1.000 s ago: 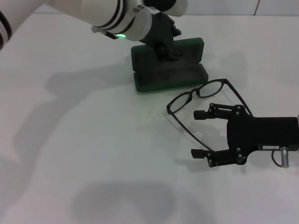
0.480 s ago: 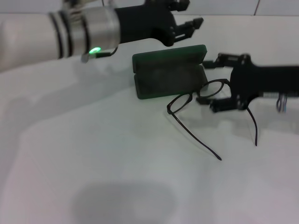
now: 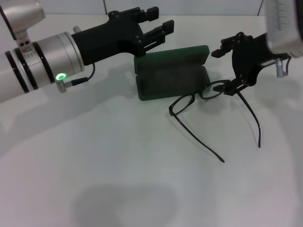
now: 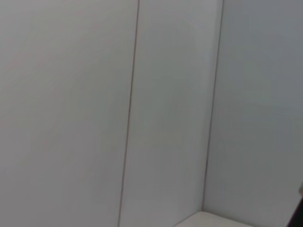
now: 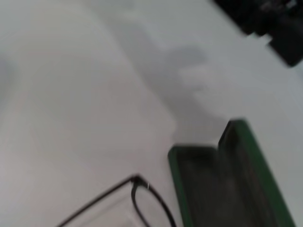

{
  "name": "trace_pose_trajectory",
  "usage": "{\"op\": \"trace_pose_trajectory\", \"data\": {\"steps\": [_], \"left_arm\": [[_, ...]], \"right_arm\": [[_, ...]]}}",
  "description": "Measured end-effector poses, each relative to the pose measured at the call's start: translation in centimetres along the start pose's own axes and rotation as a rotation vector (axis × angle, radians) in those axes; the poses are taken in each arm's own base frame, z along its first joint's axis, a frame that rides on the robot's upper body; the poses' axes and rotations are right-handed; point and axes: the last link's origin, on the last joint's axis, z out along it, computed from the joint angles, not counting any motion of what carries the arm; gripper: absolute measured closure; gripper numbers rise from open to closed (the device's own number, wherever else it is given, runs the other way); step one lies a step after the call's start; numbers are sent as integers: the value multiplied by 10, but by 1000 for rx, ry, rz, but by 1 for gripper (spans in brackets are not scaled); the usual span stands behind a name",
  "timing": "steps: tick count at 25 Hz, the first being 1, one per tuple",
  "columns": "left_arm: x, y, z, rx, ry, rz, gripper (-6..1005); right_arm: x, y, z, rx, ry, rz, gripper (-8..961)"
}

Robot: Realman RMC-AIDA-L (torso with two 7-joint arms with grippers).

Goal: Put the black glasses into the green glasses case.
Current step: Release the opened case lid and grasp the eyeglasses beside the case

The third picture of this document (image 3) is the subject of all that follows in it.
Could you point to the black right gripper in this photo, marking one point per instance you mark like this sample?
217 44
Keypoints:
246 59

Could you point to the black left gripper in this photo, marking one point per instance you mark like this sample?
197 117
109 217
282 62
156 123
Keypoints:
106 37

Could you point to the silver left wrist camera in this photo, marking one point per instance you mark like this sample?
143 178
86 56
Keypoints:
21 14

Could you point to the black glasses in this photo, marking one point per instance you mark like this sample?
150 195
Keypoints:
196 94

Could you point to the green glasses case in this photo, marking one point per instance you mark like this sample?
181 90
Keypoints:
165 80

